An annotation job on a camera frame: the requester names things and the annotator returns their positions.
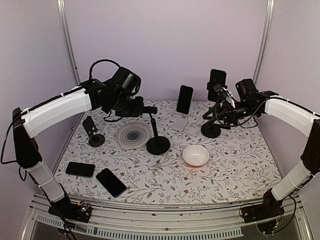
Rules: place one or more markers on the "blue-edged black phone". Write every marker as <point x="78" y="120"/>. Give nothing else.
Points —
<point x="111" y="183"/>

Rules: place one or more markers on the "aluminium frame post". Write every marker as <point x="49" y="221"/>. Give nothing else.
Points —
<point x="62" y="13"/>
<point x="270" y="4"/>

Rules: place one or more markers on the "right aluminium frame post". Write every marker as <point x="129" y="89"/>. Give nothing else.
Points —
<point x="270" y="4"/>

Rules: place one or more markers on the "black round-base phone stand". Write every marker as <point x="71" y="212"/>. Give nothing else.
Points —
<point x="157" y="145"/>

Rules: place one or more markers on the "white folding phone stand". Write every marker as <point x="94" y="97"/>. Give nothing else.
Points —
<point x="180" y="123"/>

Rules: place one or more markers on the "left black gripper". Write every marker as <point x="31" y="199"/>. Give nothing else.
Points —
<point x="139" y="109"/>

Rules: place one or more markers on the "tall black phone stand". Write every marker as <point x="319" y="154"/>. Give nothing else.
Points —
<point x="212" y="130"/>

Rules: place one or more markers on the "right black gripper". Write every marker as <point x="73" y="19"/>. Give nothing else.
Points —
<point x="229" y="114"/>

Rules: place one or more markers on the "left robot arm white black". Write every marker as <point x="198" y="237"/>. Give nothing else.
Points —
<point x="118" y="94"/>

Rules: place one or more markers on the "swirl patterned plate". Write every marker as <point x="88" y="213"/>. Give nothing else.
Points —
<point x="133" y="135"/>

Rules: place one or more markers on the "white bowl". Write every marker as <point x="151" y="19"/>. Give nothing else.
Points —
<point x="195" y="155"/>

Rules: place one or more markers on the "purple-backed black phone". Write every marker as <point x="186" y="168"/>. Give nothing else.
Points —
<point x="216" y="77"/>

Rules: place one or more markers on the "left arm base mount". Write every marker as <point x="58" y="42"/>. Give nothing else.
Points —
<point x="65" y="209"/>

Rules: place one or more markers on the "short black phone stand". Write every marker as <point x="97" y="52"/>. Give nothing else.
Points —
<point x="95" y="139"/>

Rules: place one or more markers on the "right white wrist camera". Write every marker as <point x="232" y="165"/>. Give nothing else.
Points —
<point x="223" y="95"/>

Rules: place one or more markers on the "left aluminium frame post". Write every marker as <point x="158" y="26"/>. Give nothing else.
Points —
<point x="62" y="13"/>

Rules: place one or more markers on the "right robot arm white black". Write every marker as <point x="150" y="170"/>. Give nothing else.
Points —
<point x="295" y="123"/>

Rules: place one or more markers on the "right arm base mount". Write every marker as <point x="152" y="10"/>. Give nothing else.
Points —
<point x="269" y="212"/>

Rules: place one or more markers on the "front aluminium rail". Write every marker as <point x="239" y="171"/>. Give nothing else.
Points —
<point x="115" y="220"/>

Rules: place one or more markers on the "floral patterned table mat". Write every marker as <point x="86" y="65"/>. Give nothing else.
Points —
<point x="240" y="165"/>

